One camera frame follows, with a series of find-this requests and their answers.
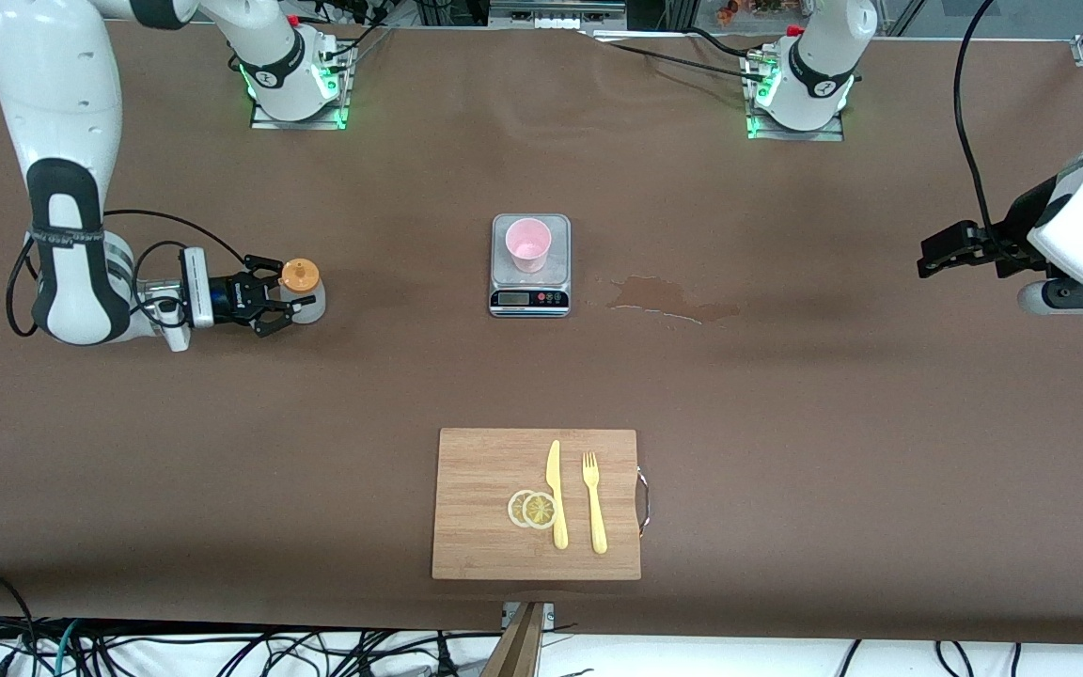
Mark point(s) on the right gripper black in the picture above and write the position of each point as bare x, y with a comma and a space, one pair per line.
233, 297

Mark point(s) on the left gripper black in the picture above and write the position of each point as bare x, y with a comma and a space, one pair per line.
1014, 229

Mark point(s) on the clear orange-capped sauce bottle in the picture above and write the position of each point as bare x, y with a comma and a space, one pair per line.
311, 306

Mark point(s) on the pink plastic cup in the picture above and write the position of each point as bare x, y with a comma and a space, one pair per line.
528, 246

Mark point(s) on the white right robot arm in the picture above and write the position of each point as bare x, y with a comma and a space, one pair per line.
62, 113

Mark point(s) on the silver digital kitchen scale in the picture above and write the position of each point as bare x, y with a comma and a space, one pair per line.
560, 275

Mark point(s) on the brown liquid spill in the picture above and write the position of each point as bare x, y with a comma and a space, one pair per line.
664, 296

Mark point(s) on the colourful toy food pile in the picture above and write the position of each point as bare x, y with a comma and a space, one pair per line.
739, 9

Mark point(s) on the lemon slice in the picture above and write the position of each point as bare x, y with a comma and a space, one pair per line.
540, 511
513, 509

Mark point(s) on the yellow plastic knife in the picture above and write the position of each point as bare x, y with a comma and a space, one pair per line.
554, 470

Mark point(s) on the yellow plastic fork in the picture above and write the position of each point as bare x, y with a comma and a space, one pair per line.
597, 512

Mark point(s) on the white power strip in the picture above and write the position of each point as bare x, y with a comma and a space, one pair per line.
556, 21

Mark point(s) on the wooden beam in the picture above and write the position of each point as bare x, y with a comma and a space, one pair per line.
515, 649

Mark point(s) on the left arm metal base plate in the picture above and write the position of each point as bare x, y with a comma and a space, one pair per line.
786, 135

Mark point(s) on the small metal bracket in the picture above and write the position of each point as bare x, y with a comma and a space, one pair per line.
549, 613

